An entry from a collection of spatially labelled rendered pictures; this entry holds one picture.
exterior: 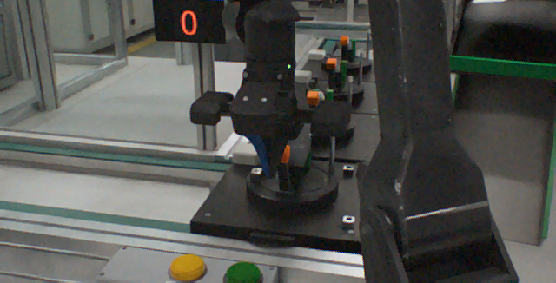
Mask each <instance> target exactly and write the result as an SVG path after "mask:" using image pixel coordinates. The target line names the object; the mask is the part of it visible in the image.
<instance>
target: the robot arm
mask: <svg viewBox="0 0 556 283"><path fill-rule="evenodd" d="M227 1H228V2H227V4H226V5H225V7H224V10H222V24H224V26H225V28H226V30H227V31H228V32H229V33H230V35H232V36H234V37H235V38H236V39H238V40H239V41H241V42H242V43H245V44H246V68H245V69H243V71H242V83H241V86H240V88H239V89H238V90H237V92H236V94H235V98H234V94H232V93H230V92H221V91H210V90H208V91H207V92H205V93H204V94H203V95H201V97H199V98H198V99H197V100H196V101H195V102H193V104H192V105H191V107H190V111H189V113H190V121H191V123H193V124H198V125H208V126H215V125H216V124H217V123H218V122H219V121H220V120H221V116H230V117H231V120H232V124H233V129H234V132H235V133H236V134H238V135H243V136H245V137H247V138H248V140H249V141H250V142H251V143H252V145H253V147H254V148H255V151H256V153H257V155H258V157H259V159H260V163H261V166H262V168H263V171H264V173H266V176H267V177H268V178H269V179H270V178H271V179H274V178H275V175H276V172H277V169H278V167H279V165H280V162H281V157H282V155H283V152H284V149H285V148H286V147H287V145H288V142H289V141H295V140H296V138H297V137H298V135H299V133H300V132H301V130H302V128H303V126H304V124H312V130H313V132H314V133H315V134H316V135H324V136H334V137H342V136H344V135H345V134H346V131H347V128H348V124H349V123H350V122H351V119H352V107H351V106H350V104H348V103H347V102H339V101H327V100H322V101H320V103H319V104H317V106H316V108H315V109H312V108H301V107H297V99H296V95H295V68H296V60H295V22H299V21H300V19H301V18H300V15H299V11H298V10H297V9H296V8H295V7H294V6H293V4H291V1H290V0H227ZM367 6H368V16H369V26H371V37H372V46H373V57H374V74H375V85H376V95H377V104H378V114H379V124H380V142H379V144H378V147H377V149H376V150H375V152H374V155H373V157H372V159H371V161H366V162H361V163H360V164H359V166H358V168H357V172H356V181H357V187H358V192H359V203H360V207H359V218H360V223H359V233H360V241H361V256H362V263H363V272H364V278H365V281H366V283H519V282H520V278H519V276H518V274H517V272H515V269H514V267H513V263H512V261H511V259H510V256H509V254H508V252H507V250H506V246H505V244H504V241H503V239H502V237H501V235H500V231H499V229H498V227H497V225H496V221H494V219H493V216H492V214H491V211H490V208H489V204H488V198H487V190H486V185H485V180H484V175H483V172H482V170H481V169H480V167H479V166H478V164H477V163H476V162H475V161H474V160H473V157H472V156H471V155H470V154H469V153H468V152H467V150H466V148H465V147H464V146H463V144H462V143H461V142H460V140H459V137H458V136H457V135H456V129H455V122H454V121H453V120H454V110H453V100H452V89H451V77H450V66H449V55H448V44H447V22H446V11H445V0H367Z"/></svg>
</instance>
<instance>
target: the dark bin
mask: <svg viewBox="0 0 556 283"><path fill-rule="evenodd" d="M448 55H449V66H450V72H455V73H464V74H473V75H483V76H491V77H500V78H509V79H519V80H528V81H538V82H555V83H556V0H461V6H460V15H459V19H458V22H457V26H456V29H455V32H454V36H453V40H452V43H451V47H450V50H449V54H448Z"/></svg>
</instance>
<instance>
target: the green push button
mask: <svg viewBox="0 0 556 283"><path fill-rule="evenodd" d="M259 280H260V269H259V268H258V267H257V266H256V265H254V263H252V262H248V261H240V262H236V263H234V265H232V266H231V267H230V268H229V269H228V270H227V282H228V283H258V281H259Z"/></svg>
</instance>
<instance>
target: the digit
mask: <svg viewBox="0 0 556 283"><path fill-rule="evenodd" d="M173 5H174V19H175V39H185V40H203V41H204V33H203V16H202V3H195V2H173Z"/></svg>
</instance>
